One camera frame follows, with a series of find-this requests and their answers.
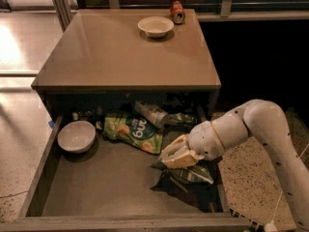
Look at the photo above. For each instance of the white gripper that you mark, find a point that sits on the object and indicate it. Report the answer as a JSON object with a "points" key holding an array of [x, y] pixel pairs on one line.
{"points": [[203, 140]]}

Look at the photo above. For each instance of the green jalapeno chip bag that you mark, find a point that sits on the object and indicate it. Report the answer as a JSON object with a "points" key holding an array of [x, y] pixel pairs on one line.
{"points": [[198, 173]]}

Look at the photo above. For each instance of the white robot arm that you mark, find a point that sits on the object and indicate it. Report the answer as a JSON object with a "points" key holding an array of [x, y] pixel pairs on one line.
{"points": [[267, 122]]}

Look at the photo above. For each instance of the dark green can in drawer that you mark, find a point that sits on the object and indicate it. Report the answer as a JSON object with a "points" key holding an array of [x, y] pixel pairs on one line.
{"points": [[182, 119]]}

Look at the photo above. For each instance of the green snack bag in drawer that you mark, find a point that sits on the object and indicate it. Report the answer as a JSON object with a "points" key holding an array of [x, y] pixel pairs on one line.
{"points": [[134, 130]]}

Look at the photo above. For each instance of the white plastic bottle in drawer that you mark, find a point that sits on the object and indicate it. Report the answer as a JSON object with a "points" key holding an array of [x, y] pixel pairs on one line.
{"points": [[152, 112]]}

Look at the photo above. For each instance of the open grey top drawer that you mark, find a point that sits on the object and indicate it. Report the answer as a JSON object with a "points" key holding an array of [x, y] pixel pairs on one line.
{"points": [[107, 189]]}

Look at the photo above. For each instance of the white bowl in drawer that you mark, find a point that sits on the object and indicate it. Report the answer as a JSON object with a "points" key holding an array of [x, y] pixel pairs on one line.
{"points": [[77, 137]]}

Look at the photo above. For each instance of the small bottle in drawer corner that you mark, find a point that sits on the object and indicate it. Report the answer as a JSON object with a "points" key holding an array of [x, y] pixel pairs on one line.
{"points": [[74, 116]]}

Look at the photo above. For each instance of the dark blue yellow sponge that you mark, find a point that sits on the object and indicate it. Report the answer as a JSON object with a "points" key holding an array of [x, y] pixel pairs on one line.
{"points": [[198, 195]]}

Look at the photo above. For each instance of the white plug adapter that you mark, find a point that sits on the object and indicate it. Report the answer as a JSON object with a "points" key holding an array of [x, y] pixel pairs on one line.
{"points": [[270, 227]]}

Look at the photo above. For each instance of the white bowl on cabinet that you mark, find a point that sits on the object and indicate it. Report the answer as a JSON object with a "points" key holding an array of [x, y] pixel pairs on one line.
{"points": [[155, 26]]}

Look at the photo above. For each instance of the orange soda can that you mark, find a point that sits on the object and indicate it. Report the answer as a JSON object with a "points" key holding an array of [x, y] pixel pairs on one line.
{"points": [[177, 12]]}

